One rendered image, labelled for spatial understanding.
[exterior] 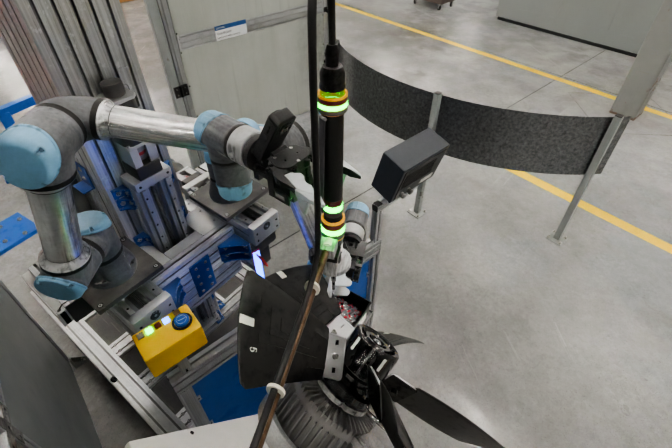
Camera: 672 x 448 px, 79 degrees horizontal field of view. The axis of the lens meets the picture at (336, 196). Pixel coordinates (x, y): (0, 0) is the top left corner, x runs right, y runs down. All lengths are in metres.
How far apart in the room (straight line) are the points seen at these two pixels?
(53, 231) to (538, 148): 2.38
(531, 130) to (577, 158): 0.36
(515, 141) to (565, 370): 1.27
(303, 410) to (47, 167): 0.71
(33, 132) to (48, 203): 0.18
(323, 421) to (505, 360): 1.67
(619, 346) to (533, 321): 0.44
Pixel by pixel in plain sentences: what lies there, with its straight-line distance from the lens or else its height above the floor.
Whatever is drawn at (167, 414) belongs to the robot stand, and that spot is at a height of 0.21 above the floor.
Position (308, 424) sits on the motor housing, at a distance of 0.97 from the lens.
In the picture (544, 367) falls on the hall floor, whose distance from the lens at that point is 2.57.
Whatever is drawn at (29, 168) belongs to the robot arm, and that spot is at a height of 1.60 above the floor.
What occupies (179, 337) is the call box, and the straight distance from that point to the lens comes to 1.24.
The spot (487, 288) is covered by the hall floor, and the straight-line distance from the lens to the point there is 2.75.
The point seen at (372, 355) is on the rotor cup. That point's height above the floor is 1.25.
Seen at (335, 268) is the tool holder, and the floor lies 1.48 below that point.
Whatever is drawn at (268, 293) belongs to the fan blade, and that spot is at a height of 1.41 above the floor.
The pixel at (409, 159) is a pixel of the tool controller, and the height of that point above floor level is 1.24.
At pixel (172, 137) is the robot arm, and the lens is 1.01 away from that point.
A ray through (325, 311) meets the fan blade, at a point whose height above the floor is 1.19.
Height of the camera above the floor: 2.08
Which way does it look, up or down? 41 degrees down
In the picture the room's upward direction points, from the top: straight up
